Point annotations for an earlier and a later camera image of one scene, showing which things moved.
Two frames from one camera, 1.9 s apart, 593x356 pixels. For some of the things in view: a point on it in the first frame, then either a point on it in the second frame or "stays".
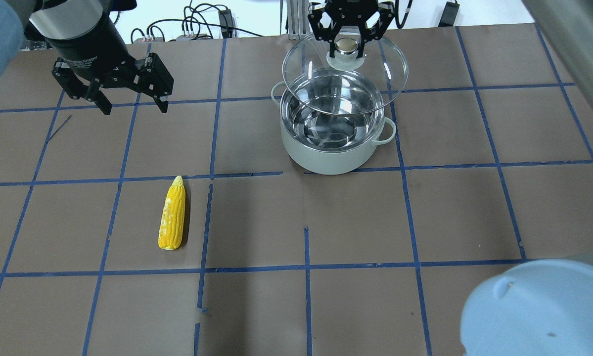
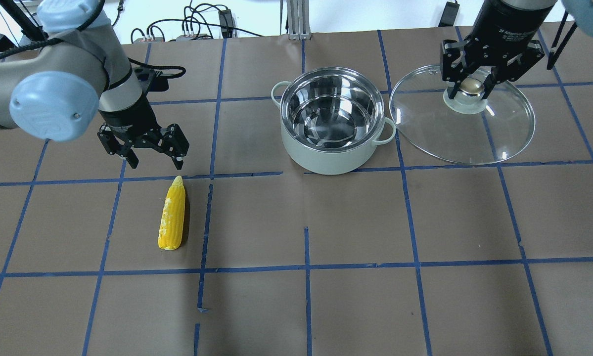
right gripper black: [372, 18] -> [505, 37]
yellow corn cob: [172, 217] stays
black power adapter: [449, 14] stays
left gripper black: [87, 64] -> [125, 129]
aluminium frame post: [298, 23] stays
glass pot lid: [347, 84] -> [467, 129]
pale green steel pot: [331, 120] stays
